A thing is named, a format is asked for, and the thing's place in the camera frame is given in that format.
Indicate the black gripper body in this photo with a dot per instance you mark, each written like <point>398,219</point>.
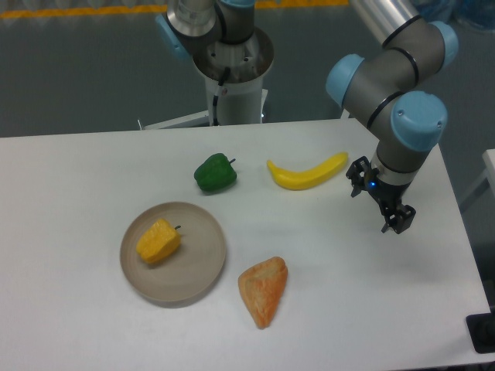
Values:
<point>387,196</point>

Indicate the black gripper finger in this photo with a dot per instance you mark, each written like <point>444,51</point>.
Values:
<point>356,173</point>
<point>397,216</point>

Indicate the yellow banana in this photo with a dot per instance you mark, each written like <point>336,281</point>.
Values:
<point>308,178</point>

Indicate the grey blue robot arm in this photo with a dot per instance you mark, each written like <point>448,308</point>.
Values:
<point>381,93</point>

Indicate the yellow bell pepper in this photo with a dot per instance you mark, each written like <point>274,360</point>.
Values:
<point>159,241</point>

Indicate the orange pastry turnover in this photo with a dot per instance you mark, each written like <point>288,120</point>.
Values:
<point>261,288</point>

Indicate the beige round plate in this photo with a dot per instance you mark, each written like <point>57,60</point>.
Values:
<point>190,271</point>

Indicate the black table clamp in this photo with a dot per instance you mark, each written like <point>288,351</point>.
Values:
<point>481,331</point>

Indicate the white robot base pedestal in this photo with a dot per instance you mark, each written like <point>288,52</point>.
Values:
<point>233,78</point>

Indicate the green bell pepper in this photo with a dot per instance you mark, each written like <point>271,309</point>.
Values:
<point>215,173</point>

